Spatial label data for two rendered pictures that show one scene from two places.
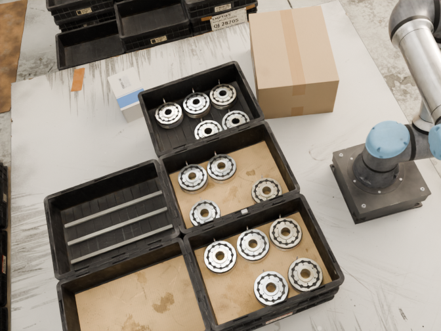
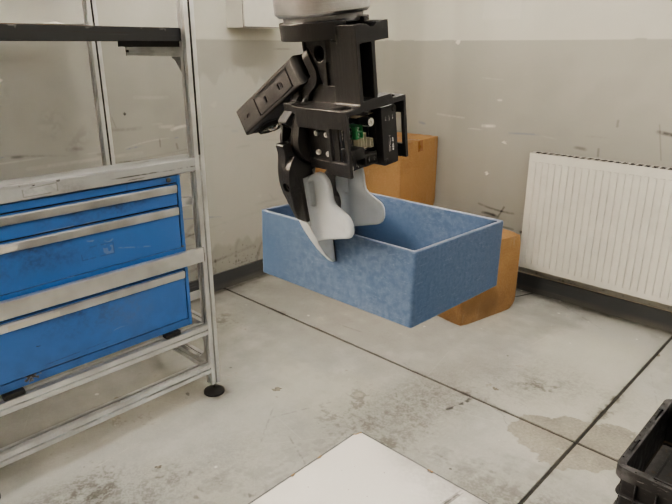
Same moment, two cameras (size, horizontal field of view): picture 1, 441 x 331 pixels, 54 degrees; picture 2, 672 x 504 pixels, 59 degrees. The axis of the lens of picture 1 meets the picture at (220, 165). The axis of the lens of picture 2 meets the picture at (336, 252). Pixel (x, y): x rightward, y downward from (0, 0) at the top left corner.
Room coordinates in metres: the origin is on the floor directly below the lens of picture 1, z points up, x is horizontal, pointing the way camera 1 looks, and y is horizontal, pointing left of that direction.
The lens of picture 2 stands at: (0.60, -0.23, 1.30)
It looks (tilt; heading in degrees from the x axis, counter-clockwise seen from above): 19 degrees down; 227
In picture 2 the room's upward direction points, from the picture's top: straight up
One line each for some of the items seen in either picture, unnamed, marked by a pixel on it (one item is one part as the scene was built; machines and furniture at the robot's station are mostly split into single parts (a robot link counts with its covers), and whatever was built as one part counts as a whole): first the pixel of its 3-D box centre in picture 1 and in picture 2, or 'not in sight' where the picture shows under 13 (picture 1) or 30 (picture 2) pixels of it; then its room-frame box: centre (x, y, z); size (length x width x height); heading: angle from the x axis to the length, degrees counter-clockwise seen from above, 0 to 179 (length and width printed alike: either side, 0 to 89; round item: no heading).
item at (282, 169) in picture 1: (228, 182); not in sight; (0.68, -0.01, 0.87); 0.40 x 0.30 x 0.11; 99
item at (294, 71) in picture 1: (290, 62); not in sight; (1.20, -0.37, 0.80); 0.40 x 0.30 x 0.20; 173
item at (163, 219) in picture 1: (115, 222); not in sight; (0.62, 0.38, 0.87); 0.40 x 0.30 x 0.11; 99
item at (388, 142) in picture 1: (387, 144); not in sight; (0.64, -0.53, 0.97); 0.13 x 0.12 x 0.14; 85
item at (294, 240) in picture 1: (285, 232); not in sight; (0.46, -0.16, 0.86); 0.10 x 0.10 x 0.01
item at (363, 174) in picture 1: (378, 162); not in sight; (0.64, -0.52, 0.85); 0.15 x 0.15 x 0.10
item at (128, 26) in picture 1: (157, 33); not in sight; (2.05, 0.21, 0.31); 0.40 x 0.30 x 0.34; 93
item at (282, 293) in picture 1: (270, 287); not in sight; (0.31, -0.07, 0.86); 0.10 x 0.10 x 0.01
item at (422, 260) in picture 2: not in sight; (378, 247); (0.17, -0.63, 1.10); 0.20 x 0.15 x 0.07; 93
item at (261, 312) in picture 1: (260, 258); not in sight; (0.38, -0.06, 0.92); 0.40 x 0.30 x 0.02; 99
